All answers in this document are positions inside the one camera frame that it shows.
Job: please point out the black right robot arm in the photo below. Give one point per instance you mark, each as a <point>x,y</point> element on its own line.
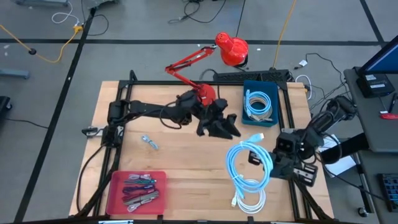
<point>323,119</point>

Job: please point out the black desk monitor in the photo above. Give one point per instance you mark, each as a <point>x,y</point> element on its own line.
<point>384,57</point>

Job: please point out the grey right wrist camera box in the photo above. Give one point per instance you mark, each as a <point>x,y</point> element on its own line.
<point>284,142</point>

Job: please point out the blue plastic bin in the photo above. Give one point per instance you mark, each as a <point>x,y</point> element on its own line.
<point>261,84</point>

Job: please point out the dark keyboard with blue keys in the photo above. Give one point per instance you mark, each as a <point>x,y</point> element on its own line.
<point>390,193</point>

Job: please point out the black mini computer box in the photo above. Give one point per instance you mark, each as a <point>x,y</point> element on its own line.
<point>374,84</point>

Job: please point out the black keyboard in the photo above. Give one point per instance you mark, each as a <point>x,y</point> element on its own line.
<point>248,75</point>

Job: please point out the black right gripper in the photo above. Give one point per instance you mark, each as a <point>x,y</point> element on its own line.
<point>283,166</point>

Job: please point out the black aluminium table frame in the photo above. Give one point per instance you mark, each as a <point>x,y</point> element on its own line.
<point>149,82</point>

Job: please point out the white power adapter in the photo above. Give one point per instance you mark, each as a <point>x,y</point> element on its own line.
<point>303,63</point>

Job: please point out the white paper sheet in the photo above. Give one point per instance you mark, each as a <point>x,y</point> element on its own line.
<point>340,166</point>

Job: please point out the red articulated desk lamp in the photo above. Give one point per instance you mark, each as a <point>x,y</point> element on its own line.
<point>231,49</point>

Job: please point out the dark grey side desk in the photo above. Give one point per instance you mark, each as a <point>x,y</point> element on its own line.
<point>367,124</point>

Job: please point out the pink plastic bin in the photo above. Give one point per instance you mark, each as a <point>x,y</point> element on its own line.
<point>113,193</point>

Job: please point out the black caster wheel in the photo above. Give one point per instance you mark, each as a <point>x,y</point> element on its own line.
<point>362,212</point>

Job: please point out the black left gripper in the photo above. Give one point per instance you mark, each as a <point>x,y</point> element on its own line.
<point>214,110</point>

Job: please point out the grey stand foot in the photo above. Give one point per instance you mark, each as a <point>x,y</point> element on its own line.
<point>14,73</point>

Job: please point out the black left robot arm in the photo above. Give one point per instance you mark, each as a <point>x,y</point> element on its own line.
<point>146,109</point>

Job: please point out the red desk object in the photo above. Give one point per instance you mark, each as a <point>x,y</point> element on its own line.
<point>388,116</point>

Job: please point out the black pen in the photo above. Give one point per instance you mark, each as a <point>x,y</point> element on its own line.
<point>392,102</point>

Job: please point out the beige cloth strip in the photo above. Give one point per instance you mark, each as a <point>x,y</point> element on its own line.
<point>259,117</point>

